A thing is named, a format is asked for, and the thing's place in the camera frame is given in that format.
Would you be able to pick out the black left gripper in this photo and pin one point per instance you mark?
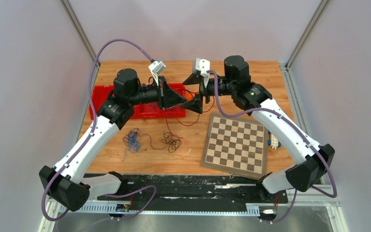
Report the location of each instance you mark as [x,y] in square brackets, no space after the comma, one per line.
[167,97]

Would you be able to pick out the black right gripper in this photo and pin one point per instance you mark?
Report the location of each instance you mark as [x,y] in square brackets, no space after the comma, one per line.
[196,105]

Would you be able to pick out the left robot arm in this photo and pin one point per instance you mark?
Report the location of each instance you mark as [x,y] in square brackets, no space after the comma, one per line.
[65,181]

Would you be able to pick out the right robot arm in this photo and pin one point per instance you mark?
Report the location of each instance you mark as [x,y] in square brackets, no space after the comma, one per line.
[235,95]

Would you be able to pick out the orange plastic piece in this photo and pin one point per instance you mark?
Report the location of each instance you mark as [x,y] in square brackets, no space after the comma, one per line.
[190,95]

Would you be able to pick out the wooden chessboard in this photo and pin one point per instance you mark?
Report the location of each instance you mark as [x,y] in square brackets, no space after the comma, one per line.
[237,146]

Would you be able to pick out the red plastic compartment tray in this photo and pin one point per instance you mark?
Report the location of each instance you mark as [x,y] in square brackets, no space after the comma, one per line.
[147,112]

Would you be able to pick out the white toy block vehicle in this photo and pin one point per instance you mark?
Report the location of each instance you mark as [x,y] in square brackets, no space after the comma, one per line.
[273,142]

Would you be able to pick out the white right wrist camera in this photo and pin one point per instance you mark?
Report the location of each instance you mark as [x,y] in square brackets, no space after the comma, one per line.
[201,69]

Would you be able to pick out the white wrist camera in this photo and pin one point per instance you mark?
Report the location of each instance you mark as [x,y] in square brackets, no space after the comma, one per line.
[155,68]
[201,69]

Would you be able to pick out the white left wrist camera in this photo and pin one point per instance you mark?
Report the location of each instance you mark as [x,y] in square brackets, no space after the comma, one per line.
[155,68]

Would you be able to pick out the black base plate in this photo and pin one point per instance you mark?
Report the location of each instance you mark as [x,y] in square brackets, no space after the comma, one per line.
[188,189]

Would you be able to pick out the aluminium frame rail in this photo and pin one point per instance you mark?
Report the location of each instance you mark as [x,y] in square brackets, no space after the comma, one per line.
[265,214]

